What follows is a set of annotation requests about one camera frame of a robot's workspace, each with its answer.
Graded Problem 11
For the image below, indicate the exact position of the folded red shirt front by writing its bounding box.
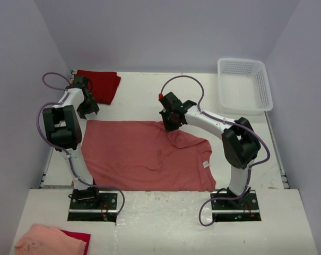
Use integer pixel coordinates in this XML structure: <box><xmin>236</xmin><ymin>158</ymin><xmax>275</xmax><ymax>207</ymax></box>
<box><xmin>61</xmin><ymin>229</ymin><xmax>91</xmax><ymax>255</ymax></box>

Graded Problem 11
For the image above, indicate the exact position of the salmon pink t shirt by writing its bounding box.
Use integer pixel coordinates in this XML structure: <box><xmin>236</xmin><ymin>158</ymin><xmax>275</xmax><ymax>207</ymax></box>
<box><xmin>81</xmin><ymin>120</ymin><xmax>216</xmax><ymax>191</ymax></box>

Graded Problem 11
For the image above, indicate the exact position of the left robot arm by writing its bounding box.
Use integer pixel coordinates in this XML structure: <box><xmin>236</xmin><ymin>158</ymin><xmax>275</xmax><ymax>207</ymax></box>
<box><xmin>36</xmin><ymin>76</ymin><xmax>101</xmax><ymax>209</ymax></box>

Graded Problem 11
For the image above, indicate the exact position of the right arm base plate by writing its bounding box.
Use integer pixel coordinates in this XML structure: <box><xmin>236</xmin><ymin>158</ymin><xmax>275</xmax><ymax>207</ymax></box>
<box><xmin>211</xmin><ymin>190</ymin><xmax>262</xmax><ymax>223</ymax></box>

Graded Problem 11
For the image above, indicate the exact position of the white plastic basket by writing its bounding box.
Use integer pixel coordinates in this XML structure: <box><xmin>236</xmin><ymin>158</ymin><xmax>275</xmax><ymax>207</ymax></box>
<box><xmin>217</xmin><ymin>58</ymin><xmax>273</xmax><ymax>115</ymax></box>

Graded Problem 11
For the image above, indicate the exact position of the folded light pink shirt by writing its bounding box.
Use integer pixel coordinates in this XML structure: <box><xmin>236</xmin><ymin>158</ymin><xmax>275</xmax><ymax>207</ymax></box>
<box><xmin>14</xmin><ymin>224</ymin><xmax>86</xmax><ymax>254</ymax></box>

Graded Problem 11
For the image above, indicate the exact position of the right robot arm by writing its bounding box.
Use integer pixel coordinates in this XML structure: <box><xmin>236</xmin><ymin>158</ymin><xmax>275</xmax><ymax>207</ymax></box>
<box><xmin>159</xmin><ymin>92</ymin><xmax>261</xmax><ymax>209</ymax></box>

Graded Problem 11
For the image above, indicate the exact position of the folded dark red shirt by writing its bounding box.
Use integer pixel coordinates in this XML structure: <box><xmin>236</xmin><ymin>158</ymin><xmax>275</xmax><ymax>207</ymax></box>
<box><xmin>74</xmin><ymin>70</ymin><xmax>121</xmax><ymax>105</ymax></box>

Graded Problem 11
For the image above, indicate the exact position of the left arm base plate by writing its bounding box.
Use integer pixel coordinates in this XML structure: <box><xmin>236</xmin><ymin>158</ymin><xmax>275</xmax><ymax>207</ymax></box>
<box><xmin>67</xmin><ymin>190</ymin><xmax>118</xmax><ymax>223</ymax></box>

